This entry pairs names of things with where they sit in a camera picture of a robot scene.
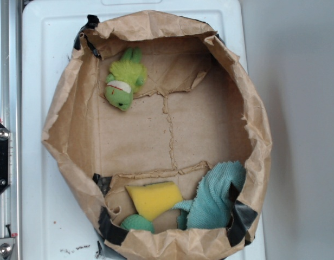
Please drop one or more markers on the black corner bracket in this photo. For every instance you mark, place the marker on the black corner bracket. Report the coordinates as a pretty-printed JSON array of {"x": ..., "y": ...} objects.
[{"x": 4, "y": 158}]

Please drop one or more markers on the yellow sponge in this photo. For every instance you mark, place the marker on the yellow sponge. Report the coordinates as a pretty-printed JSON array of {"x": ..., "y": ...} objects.
[{"x": 152, "y": 200}]

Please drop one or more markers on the aluminium frame rail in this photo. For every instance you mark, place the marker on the aluminium frame rail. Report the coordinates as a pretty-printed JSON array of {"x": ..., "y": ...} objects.
[{"x": 10, "y": 118}]

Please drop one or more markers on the green knitted ball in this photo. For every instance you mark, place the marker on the green knitted ball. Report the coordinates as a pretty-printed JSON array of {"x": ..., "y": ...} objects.
[{"x": 137, "y": 222}]

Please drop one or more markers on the brown paper bag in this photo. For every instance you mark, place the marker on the brown paper bag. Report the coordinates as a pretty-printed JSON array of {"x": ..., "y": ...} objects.
[{"x": 178, "y": 53}]

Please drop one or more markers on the teal microfiber cloth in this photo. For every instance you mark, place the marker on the teal microfiber cloth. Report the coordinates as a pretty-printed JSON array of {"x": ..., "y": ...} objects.
[{"x": 211, "y": 208}]

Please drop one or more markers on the silver lower bracket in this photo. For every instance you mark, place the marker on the silver lower bracket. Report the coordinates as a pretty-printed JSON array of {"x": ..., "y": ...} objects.
[{"x": 7, "y": 248}]

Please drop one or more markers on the white plastic tray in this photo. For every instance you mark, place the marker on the white plastic tray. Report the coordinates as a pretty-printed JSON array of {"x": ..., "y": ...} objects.
[{"x": 45, "y": 108}]

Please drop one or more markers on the green plush frog toy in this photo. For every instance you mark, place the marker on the green plush frog toy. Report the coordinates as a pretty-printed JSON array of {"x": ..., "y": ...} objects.
[{"x": 126, "y": 77}]

